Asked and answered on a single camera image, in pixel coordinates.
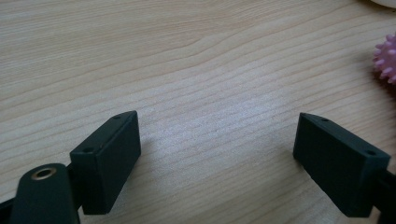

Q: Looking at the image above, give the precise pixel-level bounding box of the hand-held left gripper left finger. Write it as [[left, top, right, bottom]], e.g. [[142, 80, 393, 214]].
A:
[[69, 110, 142, 216]]

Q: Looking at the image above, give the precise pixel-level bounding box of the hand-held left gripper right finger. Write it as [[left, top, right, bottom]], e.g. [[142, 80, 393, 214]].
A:
[[292, 112, 391, 218]]

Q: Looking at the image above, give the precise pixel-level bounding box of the pink spiky ball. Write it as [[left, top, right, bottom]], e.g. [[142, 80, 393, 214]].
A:
[[372, 33, 396, 86]]

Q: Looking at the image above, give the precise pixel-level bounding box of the white plastic bin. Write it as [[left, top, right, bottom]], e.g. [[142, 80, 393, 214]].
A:
[[367, 0, 396, 9]]

